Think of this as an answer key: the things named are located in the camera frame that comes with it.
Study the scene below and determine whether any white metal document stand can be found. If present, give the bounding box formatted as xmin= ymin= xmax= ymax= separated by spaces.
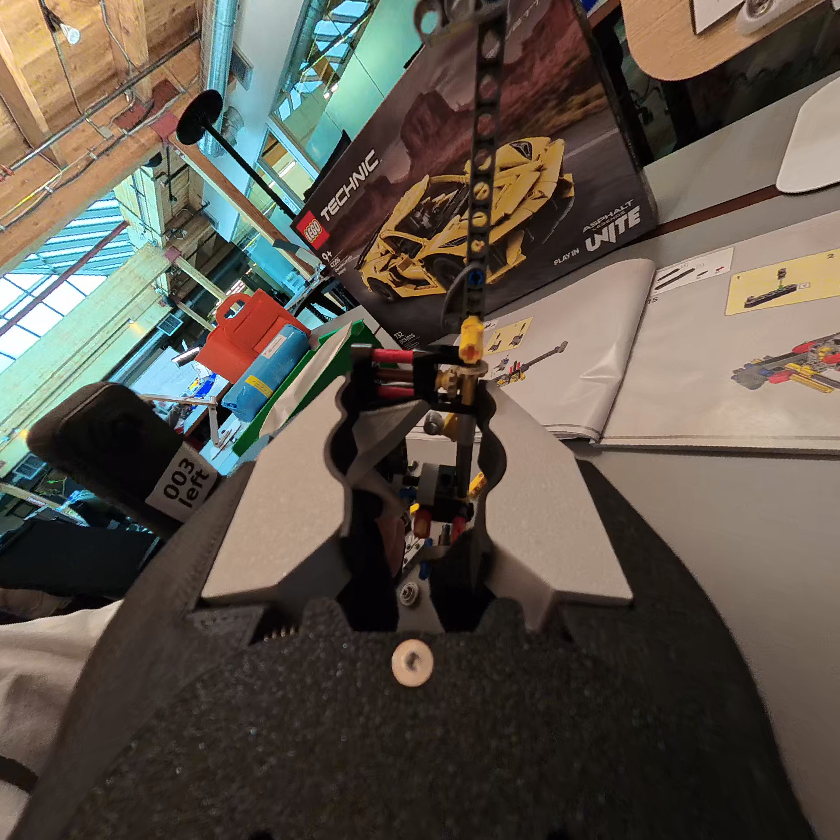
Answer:
xmin=776 ymin=84 xmax=840 ymax=196

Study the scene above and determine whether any green plastic bin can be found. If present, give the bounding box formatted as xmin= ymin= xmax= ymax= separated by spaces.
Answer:
xmin=233 ymin=319 xmax=385 ymax=458

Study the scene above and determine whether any person in white shirt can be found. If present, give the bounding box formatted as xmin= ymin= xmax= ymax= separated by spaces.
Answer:
xmin=0 ymin=598 xmax=126 ymax=775

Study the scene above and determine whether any building instruction booklet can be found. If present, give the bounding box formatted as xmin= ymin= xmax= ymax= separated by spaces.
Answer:
xmin=482 ymin=209 xmax=840 ymax=455

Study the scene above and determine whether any silver air duct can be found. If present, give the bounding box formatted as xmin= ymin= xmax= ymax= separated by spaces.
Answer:
xmin=197 ymin=0 xmax=247 ymax=158

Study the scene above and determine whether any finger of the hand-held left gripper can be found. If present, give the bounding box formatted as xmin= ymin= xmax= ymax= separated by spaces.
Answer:
xmin=348 ymin=398 xmax=432 ymax=521

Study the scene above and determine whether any black strap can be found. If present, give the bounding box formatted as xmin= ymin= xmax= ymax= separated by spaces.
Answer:
xmin=0 ymin=755 xmax=37 ymax=795

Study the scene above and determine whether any partly built lego model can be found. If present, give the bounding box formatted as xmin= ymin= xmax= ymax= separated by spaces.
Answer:
xmin=351 ymin=0 xmax=514 ymax=549

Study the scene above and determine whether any red bag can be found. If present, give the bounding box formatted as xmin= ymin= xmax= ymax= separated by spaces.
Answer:
xmin=196 ymin=289 xmax=309 ymax=385

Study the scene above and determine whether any cardboard box with yellow car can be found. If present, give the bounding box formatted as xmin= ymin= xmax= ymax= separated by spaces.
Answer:
xmin=290 ymin=0 xmax=659 ymax=345

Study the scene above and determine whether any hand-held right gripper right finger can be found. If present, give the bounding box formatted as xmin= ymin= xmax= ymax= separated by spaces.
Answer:
xmin=427 ymin=381 xmax=635 ymax=633

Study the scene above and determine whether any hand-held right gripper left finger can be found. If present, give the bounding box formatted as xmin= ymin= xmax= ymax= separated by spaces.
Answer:
xmin=200 ymin=377 xmax=401 ymax=633

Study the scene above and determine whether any black pole with round disc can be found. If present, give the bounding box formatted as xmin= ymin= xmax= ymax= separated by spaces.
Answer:
xmin=175 ymin=89 xmax=299 ymax=219

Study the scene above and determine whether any blue rolled pouch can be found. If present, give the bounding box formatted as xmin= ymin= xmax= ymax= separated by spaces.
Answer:
xmin=222 ymin=325 xmax=311 ymax=422

